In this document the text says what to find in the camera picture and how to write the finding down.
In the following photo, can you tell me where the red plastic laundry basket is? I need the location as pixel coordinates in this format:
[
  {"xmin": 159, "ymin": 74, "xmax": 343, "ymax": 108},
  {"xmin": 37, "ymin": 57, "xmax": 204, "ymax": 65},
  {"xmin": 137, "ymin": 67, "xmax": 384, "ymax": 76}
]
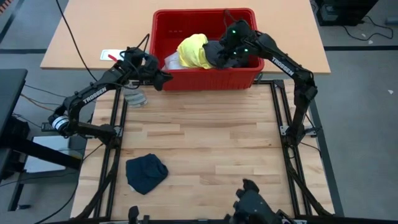
[{"xmin": 149, "ymin": 7, "xmax": 265, "ymax": 91}]

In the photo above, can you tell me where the long black cable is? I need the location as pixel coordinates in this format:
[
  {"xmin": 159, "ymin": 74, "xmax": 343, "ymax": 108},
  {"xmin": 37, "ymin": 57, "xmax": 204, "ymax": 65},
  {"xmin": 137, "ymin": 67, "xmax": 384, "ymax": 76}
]
[{"xmin": 55, "ymin": 0, "xmax": 101, "ymax": 85}]

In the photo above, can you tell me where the clear spray bottle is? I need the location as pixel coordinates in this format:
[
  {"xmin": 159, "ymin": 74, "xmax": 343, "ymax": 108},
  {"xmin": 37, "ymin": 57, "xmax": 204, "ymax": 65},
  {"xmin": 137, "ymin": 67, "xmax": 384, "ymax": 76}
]
[{"xmin": 122, "ymin": 81, "xmax": 149, "ymax": 109}]

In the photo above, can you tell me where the navy blue garment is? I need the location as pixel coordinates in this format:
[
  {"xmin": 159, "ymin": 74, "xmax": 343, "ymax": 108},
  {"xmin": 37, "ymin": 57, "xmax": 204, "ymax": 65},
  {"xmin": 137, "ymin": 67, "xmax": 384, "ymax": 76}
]
[{"xmin": 125, "ymin": 152, "xmax": 169, "ymax": 196}]

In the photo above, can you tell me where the white knitted garment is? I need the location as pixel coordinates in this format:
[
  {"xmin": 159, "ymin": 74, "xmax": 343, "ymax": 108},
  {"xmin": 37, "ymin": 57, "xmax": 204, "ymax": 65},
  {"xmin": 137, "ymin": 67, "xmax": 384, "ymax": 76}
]
[{"xmin": 161, "ymin": 51, "xmax": 187, "ymax": 71}]

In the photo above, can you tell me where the yellow t-shirt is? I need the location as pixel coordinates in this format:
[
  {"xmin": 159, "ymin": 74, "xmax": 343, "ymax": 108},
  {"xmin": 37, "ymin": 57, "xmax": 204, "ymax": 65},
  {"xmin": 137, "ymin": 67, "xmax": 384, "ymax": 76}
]
[{"xmin": 176, "ymin": 33, "xmax": 214, "ymax": 70}]

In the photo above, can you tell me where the black aluminium table frame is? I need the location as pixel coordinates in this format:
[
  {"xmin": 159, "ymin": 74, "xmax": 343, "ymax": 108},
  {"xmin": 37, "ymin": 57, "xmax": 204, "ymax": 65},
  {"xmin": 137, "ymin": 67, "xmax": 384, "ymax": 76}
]
[{"xmin": 74, "ymin": 79, "xmax": 335, "ymax": 224}]

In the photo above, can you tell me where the dark grey sweatshirt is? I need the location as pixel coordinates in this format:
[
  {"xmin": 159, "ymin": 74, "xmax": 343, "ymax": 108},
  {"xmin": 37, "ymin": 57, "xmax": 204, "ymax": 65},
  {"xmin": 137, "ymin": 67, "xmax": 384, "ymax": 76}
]
[{"xmin": 203, "ymin": 40, "xmax": 249, "ymax": 69}]

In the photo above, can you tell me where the beige wooden desk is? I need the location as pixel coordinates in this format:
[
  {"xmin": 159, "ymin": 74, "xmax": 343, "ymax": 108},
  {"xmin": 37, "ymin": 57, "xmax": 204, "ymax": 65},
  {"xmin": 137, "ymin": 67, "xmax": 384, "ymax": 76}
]
[{"xmin": 39, "ymin": 0, "xmax": 331, "ymax": 78}]

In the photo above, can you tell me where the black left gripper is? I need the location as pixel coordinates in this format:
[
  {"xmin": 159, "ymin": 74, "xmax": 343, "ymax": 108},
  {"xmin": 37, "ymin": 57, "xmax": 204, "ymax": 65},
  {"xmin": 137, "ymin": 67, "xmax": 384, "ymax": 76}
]
[{"xmin": 133, "ymin": 54, "xmax": 174, "ymax": 91}]

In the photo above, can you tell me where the black floor cable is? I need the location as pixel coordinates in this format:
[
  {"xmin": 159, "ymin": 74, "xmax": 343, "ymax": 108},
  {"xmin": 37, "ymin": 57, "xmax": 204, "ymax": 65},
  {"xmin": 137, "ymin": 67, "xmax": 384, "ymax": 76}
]
[{"xmin": 341, "ymin": 15, "xmax": 394, "ymax": 42}]

